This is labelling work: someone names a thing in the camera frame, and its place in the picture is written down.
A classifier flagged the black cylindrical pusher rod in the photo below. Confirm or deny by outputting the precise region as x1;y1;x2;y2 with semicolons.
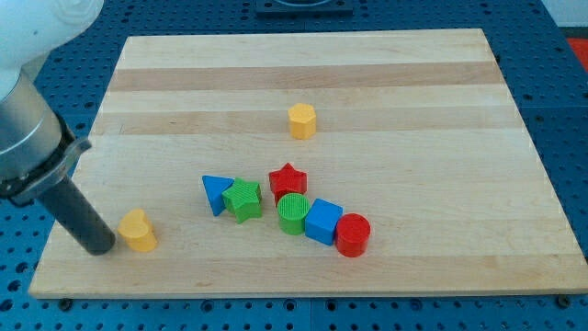
38;177;116;256

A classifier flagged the yellow heart block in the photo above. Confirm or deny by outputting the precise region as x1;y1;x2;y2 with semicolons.
117;209;158;253

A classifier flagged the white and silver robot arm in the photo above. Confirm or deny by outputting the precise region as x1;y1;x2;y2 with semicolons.
1;0;116;256

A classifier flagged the blue triangle block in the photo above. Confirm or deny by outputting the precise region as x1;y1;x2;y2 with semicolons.
202;175;234;216

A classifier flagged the green star block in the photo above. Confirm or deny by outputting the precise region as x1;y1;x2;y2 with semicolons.
221;177;263;223

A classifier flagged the red star block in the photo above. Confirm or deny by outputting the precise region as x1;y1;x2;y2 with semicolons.
268;163;308;205

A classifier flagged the green cylinder block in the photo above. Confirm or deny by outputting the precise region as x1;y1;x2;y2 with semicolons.
277;193;311;235

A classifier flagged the yellow hexagon block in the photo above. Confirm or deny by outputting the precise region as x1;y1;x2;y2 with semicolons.
288;103;317;140

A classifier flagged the blue cube block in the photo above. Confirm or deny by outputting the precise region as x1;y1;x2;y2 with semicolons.
305;199;344;245

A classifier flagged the red cylinder block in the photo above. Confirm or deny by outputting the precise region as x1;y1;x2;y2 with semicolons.
335;213;371;257

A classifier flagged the wooden board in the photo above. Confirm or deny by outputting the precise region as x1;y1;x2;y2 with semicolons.
29;29;587;299

